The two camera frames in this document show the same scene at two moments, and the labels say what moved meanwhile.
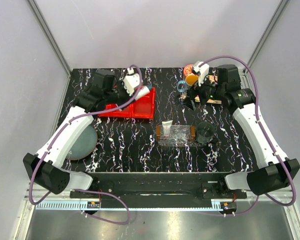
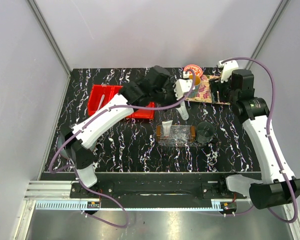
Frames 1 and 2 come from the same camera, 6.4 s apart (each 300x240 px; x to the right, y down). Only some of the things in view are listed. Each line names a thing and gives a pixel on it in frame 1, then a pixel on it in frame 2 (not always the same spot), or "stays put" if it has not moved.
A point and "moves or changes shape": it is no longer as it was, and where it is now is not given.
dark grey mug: x=205 y=131 stays put
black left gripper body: x=117 y=95 to x=165 y=96
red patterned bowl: x=188 y=70 stays put
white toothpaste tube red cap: x=167 y=125 stays put
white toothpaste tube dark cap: x=142 y=91 moves or changes shape
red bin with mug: x=143 y=107 stays put
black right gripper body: x=206 y=91 to x=226 y=94
